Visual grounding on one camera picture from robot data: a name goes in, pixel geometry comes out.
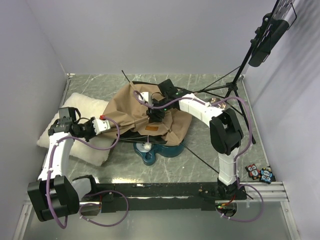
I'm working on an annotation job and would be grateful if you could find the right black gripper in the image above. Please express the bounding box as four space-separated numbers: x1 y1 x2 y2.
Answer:
146 96 171 124

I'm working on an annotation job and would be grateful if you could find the tan fabric pet tent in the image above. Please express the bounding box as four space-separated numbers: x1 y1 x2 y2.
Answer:
102 81 192 146

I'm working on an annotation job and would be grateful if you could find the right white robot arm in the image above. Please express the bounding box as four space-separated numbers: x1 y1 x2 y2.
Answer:
138 79 244 200

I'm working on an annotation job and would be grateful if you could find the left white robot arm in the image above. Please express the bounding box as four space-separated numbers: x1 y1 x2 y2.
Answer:
27 107 99 222

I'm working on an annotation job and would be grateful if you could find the teal pet feeder stand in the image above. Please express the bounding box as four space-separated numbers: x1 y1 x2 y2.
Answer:
133 142 185 166

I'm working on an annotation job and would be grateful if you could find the steel pet bowl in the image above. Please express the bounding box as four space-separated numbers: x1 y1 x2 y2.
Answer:
209 97 227 110

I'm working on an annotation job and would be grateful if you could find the white fluffy cushion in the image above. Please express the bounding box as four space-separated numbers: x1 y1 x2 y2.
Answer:
36 92 114 167

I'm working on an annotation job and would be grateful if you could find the white pompom toy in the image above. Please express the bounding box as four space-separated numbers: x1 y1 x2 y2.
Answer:
143 135 153 152

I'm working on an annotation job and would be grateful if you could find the black tripod stand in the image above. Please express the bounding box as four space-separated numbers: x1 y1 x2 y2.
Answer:
194 37 258 145

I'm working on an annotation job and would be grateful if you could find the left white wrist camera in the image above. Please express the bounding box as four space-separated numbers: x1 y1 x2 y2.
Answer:
90 117 111 136

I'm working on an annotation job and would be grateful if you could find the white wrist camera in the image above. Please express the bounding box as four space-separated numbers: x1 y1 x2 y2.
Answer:
90 117 111 136
138 91 153 106

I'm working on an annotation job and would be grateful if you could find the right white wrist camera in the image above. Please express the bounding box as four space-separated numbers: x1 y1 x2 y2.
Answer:
138 91 153 106

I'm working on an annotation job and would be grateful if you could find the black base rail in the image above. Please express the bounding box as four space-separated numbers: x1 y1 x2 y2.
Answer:
74 182 248 214

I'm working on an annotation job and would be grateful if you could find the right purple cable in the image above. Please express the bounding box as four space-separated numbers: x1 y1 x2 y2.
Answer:
132 90 265 223

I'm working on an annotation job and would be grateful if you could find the aluminium frame rail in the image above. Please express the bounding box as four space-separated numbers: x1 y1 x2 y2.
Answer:
23 181 291 206

